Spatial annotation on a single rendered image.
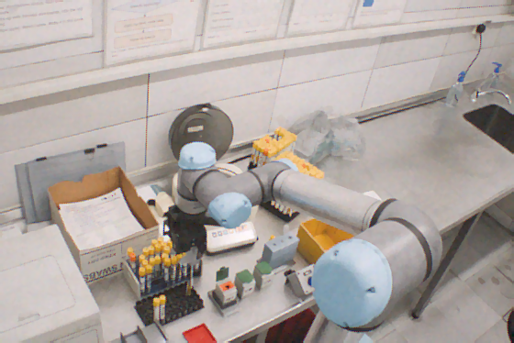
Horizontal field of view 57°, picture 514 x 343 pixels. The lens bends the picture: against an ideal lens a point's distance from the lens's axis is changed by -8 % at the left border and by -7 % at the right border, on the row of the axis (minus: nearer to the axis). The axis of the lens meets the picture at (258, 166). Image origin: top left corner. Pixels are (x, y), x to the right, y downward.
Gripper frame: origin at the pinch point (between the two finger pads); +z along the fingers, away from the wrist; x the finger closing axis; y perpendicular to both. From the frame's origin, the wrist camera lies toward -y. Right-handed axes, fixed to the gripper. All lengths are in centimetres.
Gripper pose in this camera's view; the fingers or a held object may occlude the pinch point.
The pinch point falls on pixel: (193, 259)
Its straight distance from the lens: 131.8
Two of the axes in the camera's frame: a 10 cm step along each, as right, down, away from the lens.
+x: 5.7, 5.9, -5.8
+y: -8.1, 2.5, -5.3
